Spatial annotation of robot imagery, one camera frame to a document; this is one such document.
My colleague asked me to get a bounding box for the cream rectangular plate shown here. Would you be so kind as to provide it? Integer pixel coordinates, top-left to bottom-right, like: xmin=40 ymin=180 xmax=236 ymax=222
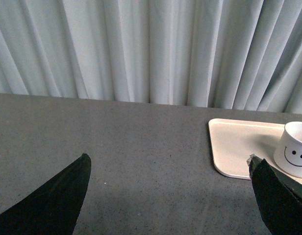
xmin=208 ymin=118 xmax=302 ymax=184

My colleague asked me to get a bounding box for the light grey curtain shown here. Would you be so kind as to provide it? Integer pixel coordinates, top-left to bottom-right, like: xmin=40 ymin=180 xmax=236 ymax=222
xmin=0 ymin=0 xmax=302 ymax=114

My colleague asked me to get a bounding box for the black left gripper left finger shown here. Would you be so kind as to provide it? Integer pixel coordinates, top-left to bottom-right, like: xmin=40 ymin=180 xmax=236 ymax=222
xmin=0 ymin=154 xmax=91 ymax=235

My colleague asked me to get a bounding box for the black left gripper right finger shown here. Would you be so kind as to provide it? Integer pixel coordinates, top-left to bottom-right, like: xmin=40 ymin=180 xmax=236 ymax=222
xmin=247 ymin=154 xmax=302 ymax=235

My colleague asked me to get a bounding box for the white smiley face mug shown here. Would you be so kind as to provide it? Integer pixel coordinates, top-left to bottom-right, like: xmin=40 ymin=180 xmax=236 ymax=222
xmin=274 ymin=121 xmax=302 ymax=178

